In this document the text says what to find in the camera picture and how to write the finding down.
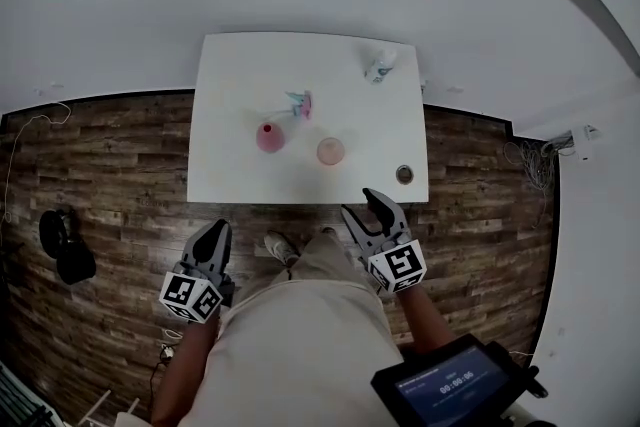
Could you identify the person's beige shirt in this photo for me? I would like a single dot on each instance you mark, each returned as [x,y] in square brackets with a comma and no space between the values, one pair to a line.
[300,355]

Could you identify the pink plastic cup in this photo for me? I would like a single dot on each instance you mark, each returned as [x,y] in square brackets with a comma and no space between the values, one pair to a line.
[330,151]

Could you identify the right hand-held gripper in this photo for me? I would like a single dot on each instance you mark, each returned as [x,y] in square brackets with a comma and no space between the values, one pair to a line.
[400,265]

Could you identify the black tablet device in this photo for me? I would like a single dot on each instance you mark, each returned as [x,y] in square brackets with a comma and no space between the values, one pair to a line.
[440,390]

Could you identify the person's right forearm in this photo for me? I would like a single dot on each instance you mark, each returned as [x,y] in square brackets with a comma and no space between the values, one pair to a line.
[425,325]

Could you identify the white wall socket box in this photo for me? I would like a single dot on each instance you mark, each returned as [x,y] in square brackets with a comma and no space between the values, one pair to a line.
[585,140]

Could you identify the person's beige trousers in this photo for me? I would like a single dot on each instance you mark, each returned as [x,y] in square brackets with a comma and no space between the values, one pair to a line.
[325,260]

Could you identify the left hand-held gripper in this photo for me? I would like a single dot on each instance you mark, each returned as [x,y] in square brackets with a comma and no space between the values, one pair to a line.
[187,295]

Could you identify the small white bottle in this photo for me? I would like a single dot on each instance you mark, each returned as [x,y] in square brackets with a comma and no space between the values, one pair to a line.
[378,67]

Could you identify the person's left forearm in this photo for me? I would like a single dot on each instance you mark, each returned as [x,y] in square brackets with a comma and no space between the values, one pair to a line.
[180,375]

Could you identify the person's white shoe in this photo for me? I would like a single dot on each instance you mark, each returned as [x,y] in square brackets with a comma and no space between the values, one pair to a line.
[327,230]
[282,247]

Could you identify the pink vase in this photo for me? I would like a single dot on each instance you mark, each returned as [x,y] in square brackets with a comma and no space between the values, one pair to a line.
[270,142]

